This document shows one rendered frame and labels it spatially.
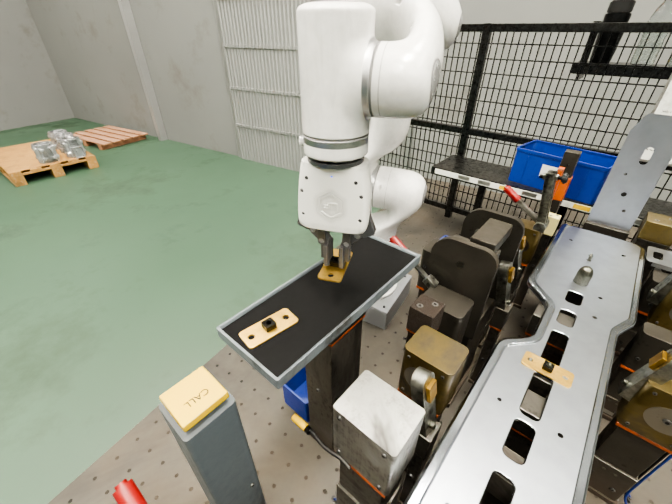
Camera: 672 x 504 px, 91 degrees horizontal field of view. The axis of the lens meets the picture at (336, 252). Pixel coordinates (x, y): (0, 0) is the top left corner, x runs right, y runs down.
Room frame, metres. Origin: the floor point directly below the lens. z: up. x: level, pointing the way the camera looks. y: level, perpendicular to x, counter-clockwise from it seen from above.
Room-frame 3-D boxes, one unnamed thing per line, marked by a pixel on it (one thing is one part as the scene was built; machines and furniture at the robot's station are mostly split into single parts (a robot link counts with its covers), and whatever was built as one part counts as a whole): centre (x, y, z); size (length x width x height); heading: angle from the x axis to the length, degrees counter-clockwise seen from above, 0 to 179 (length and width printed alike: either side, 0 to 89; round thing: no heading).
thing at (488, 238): (0.60, -0.31, 0.94); 0.18 x 0.13 x 0.49; 139
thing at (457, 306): (0.50, -0.21, 0.89); 0.12 x 0.07 x 0.38; 49
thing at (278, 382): (0.43, 0.01, 1.16); 0.37 x 0.14 x 0.02; 139
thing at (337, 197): (0.43, 0.00, 1.35); 0.10 x 0.07 x 0.11; 74
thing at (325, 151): (0.43, 0.00, 1.41); 0.09 x 0.08 x 0.03; 74
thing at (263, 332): (0.34, 0.10, 1.17); 0.08 x 0.04 x 0.01; 131
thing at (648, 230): (0.87, -0.98, 0.88); 0.08 x 0.08 x 0.36; 49
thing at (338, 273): (0.43, 0.00, 1.22); 0.08 x 0.04 x 0.01; 164
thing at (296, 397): (0.52, 0.07, 0.74); 0.11 x 0.10 x 0.09; 139
